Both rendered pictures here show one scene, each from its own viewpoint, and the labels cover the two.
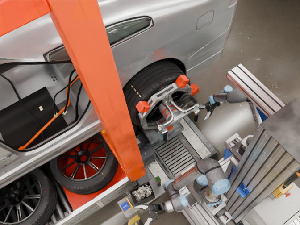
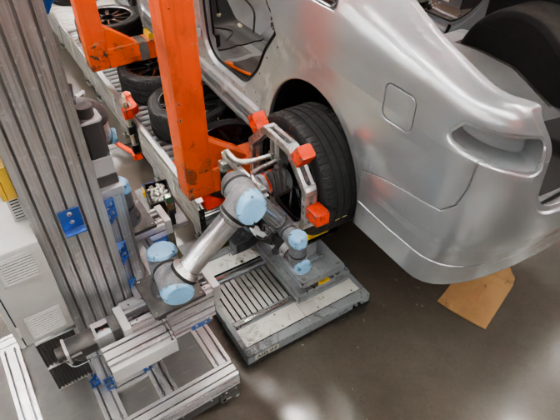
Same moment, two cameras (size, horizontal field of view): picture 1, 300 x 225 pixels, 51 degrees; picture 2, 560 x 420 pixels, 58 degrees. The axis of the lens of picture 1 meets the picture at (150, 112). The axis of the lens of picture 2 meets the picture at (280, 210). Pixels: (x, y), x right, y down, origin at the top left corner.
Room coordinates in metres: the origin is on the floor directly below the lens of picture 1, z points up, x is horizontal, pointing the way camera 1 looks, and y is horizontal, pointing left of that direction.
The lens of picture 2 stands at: (1.16, -2.17, 2.43)
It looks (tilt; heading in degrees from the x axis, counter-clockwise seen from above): 41 degrees down; 83
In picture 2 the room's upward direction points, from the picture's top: straight up
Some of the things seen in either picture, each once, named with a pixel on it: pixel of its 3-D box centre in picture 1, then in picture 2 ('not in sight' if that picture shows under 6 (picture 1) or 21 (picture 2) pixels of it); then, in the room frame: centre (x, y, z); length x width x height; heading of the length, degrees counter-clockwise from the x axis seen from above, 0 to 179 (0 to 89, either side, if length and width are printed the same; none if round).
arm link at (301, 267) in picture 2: not in sight; (297, 261); (1.41, -0.72, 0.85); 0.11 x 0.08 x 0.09; 115
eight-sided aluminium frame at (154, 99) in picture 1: (165, 106); (280, 180); (1.40, -0.15, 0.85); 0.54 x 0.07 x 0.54; 115
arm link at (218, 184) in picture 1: (214, 189); not in sight; (0.51, -0.36, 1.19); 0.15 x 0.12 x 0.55; 13
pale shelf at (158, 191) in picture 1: (141, 197); (160, 206); (0.71, 0.20, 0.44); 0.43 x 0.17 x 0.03; 115
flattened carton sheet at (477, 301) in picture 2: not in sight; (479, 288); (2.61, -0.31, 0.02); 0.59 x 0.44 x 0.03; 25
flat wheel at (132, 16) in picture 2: not in sight; (109, 26); (0.01, 3.21, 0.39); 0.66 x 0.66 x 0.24
